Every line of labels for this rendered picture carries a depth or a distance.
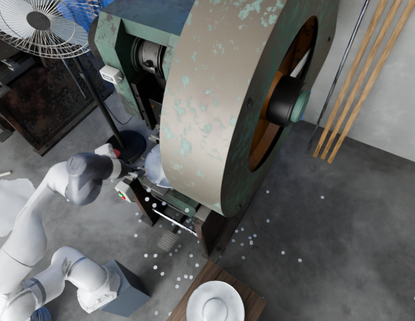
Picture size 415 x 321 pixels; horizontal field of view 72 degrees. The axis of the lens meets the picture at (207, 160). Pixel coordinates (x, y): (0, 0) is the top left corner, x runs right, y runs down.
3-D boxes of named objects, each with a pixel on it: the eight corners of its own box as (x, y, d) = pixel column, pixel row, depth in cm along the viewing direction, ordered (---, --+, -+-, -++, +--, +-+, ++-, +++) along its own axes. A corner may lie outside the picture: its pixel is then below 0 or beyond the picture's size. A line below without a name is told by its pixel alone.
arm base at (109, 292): (88, 320, 141) (76, 318, 129) (72, 288, 150) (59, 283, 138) (127, 288, 148) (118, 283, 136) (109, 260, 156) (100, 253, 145)
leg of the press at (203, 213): (215, 265, 194) (204, 214, 119) (200, 256, 198) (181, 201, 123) (272, 164, 234) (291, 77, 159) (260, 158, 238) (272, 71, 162)
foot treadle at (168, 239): (170, 254, 189) (168, 252, 185) (158, 246, 193) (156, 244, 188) (215, 185, 215) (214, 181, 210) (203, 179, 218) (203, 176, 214)
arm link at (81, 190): (76, 194, 103) (96, 209, 100) (44, 195, 90) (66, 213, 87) (99, 149, 101) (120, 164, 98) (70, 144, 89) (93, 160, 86)
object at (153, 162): (133, 172, 147) (132, 171, 146) (166, 132, 159) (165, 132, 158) (179, 197, 137) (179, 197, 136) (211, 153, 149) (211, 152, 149)
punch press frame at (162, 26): (204, 241, 188) (163, 85, 75) (153, 211, 202) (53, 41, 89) (258, 153, 222) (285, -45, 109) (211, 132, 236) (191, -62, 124)
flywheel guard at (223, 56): (226, 250, 108) (216, 83, 39) (165, 215, 118) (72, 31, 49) (321, 81, 153) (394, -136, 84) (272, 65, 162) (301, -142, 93)
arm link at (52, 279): (42, 313, 104) (10, 285, 110) (95, 279, 127) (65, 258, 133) (48, 288, 101) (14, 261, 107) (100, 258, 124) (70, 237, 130)
